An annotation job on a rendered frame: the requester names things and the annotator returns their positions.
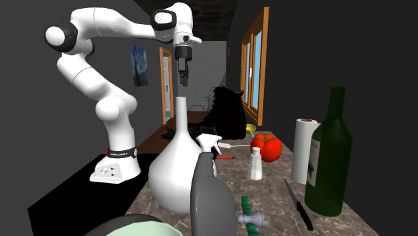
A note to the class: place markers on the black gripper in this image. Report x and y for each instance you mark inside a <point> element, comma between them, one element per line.
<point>183,54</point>

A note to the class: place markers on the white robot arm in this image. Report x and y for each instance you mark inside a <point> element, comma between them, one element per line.
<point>98,85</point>

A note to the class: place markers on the wooden framed door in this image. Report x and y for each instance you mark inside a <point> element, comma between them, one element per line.
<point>162,85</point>

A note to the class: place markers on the blue night sky painting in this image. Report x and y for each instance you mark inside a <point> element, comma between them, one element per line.
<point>139,65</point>

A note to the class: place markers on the black jagged object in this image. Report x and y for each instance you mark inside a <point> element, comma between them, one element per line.
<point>169,133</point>

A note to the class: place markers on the black boot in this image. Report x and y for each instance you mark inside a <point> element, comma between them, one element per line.
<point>228,114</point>

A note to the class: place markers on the wooden framed window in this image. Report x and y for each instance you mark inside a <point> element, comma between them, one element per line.
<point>261,65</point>

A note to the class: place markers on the white spatula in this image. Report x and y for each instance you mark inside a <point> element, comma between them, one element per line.
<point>228,145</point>

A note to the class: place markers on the red pen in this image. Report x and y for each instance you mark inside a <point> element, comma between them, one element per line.
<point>225,158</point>

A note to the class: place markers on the white long-necked vase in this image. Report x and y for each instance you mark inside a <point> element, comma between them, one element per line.
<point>173,176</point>

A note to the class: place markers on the red tomato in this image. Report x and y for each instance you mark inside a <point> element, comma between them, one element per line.
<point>269,148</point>

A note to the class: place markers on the clear salt shaker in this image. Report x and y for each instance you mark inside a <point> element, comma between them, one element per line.
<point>255,168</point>

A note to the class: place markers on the grey spray bottle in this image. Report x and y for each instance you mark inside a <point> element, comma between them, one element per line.
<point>210,202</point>

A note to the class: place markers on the white paper towel roll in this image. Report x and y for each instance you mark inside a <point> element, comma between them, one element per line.
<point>302,150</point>

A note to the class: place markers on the green comb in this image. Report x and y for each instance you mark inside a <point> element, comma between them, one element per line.
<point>246,204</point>

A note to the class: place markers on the pale grey chess pawn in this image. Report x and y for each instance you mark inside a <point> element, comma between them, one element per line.
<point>253,219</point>

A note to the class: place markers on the pale green bowl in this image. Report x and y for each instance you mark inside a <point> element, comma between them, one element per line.
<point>143,230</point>

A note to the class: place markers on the black robot stand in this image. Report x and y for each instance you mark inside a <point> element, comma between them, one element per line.
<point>81,202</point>

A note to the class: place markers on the dark green wine bottle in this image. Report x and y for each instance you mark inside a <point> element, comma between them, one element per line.
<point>331,157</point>

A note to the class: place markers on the black kitchen knife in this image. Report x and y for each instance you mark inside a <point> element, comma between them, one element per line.
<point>302,209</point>

